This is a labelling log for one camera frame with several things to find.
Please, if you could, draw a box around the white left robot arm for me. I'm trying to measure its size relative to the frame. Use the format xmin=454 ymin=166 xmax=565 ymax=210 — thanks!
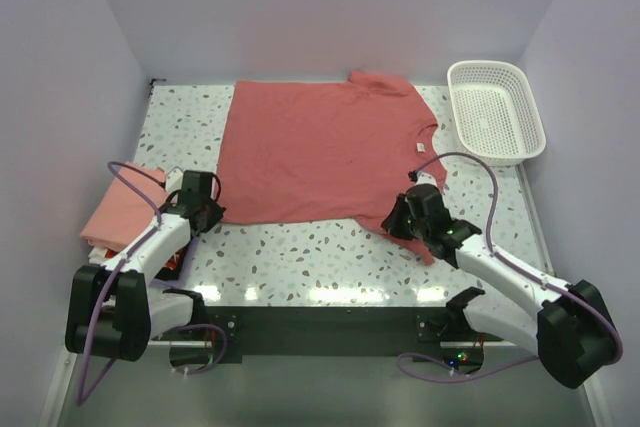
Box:
xmin=64 ymin=170 xmax=225 ymax=361

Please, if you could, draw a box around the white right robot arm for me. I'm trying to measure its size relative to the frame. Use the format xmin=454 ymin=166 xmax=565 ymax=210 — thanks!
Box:
xmin=382 ymin=184 xmax=622 ymax=388

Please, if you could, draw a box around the folded pink t-shirt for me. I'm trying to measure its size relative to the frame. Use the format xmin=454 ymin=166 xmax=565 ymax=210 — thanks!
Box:
xmin=80 ymin=162 xmax=167 ymax=252

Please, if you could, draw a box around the folded lavender t-shirt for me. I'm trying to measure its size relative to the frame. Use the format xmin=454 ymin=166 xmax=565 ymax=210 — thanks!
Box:
xmin=151 ymin=246 xmax=194 ymax=287

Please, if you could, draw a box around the white perforated plastic basket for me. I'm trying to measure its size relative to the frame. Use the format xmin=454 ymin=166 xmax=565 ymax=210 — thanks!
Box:
xmin=447 ymin=60 xmax=546 ymax=167

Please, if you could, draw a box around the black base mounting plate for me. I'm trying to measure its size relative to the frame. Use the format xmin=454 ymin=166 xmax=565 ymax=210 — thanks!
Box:
xmin=148 ymin=304 xmax=505 ymax=378

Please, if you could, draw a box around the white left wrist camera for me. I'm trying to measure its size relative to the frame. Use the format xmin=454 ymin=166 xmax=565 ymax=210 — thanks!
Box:
xmin=165 ymin=167 xmax=184 ymax=194

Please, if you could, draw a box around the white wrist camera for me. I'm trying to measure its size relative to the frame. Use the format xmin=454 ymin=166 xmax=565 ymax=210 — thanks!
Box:
xmin=408 ymin=170 xmax=442 ymax=191
xmin=165 ymin=167 xmax=184 ymax=194

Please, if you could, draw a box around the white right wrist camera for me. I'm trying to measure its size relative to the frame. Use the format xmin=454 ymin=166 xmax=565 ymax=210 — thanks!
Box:
xmin=408 ymin=170 xmax=442 ymax=191

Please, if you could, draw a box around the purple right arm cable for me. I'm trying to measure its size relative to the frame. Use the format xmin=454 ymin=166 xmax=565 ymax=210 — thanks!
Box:
xmin=397 ymin=151 xmax=625 ymax=386

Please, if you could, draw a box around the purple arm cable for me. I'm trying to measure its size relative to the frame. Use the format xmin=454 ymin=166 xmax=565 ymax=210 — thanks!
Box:
xmin=397 ymin=151 xmax=625 ymax=386
xmin=74 ymin=161 xmax=174 ymax=406

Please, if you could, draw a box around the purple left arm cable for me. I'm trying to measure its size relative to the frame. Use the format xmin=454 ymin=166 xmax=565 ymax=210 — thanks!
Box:
xmin=74 ymin=161 xmax=174 ymax=406

